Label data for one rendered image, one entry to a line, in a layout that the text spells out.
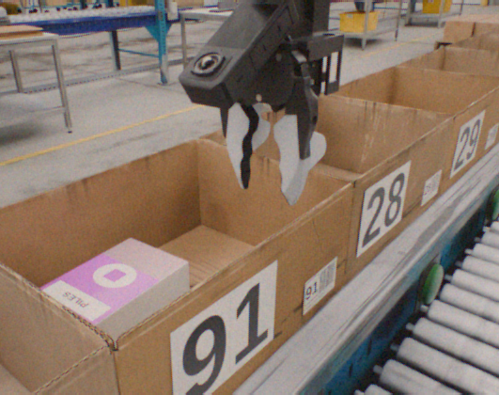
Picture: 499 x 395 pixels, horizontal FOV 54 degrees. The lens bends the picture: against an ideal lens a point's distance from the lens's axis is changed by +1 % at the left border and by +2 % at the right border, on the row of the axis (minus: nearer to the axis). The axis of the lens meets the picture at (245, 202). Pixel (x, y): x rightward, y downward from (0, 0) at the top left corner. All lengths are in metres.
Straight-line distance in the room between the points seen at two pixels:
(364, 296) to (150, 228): 0.34
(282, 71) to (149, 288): 0.32
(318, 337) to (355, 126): 0.57
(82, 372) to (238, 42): 0.27
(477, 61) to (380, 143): 0.78
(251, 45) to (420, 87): 1.08
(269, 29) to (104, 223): 0.43
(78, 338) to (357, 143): 0.80
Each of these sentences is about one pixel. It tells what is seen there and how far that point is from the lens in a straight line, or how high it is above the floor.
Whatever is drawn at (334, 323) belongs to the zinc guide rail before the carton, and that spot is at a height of 0.89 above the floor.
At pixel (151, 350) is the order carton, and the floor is 1.02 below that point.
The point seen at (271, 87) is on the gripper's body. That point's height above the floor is 1.21.
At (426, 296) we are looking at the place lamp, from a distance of 0.89.
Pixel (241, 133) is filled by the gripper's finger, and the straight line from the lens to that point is 0.47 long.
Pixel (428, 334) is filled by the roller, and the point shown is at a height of 0.74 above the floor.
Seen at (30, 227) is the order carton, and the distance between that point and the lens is 0.67.
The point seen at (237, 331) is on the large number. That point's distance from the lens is 0.53.
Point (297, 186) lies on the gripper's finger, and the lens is 0.46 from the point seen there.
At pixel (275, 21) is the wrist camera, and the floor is 1.27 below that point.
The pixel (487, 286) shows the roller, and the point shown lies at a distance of 1.07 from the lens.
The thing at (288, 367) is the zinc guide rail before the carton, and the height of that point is 0.89.
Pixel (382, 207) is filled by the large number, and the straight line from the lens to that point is 0.77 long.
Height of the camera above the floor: 1.31
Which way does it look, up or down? 26 degrees down
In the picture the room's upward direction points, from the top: straight up
